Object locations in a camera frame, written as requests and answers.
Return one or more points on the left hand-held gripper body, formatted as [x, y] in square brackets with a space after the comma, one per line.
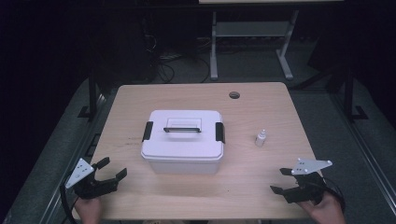
[88, 188]

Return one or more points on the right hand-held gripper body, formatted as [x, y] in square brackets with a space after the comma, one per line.
[308, 186]

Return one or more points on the small white dropper bottle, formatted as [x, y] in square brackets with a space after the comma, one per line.
[260, 140]

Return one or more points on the white plastic storage box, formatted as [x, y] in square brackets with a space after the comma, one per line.
[180, 168]

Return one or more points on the person's left hand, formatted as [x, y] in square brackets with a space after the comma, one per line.
[88, 211]

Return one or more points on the person's right hand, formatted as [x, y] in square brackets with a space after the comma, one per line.
[327, 211]

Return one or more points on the black metal stand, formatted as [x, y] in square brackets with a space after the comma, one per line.
[348, 93]
[92, 93]

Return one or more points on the grey metal-framed table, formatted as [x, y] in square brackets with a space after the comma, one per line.
[249, 29]

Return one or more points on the aluminium floor rail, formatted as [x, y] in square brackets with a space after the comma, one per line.
[367, 152]
[93, 124]

